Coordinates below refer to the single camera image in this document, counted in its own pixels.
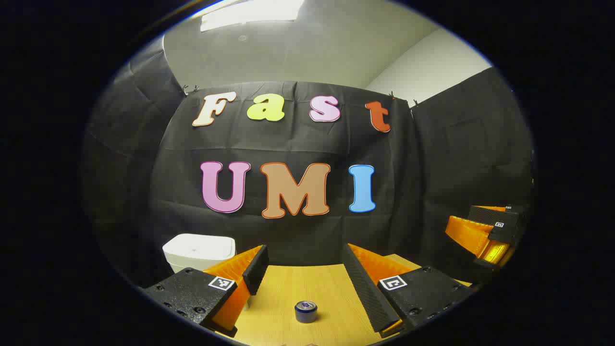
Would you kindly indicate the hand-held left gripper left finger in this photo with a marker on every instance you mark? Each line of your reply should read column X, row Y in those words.
column 257, row 269

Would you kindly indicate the white desktop garbage bin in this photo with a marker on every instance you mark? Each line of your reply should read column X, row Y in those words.
column 199, row 250

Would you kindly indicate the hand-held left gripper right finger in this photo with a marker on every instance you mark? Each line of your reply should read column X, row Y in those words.
column 365, row 293

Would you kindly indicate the blue silver pop can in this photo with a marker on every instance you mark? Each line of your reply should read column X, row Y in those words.
column 306, row 312

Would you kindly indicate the wooden desktop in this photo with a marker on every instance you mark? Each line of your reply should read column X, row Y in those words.
column 307, row 283

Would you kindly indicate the black backdrop cloth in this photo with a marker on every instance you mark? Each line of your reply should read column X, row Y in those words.
column 423, row 182

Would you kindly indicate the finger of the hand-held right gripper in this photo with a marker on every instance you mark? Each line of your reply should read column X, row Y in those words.
column 507, row 234
column 487, row 215

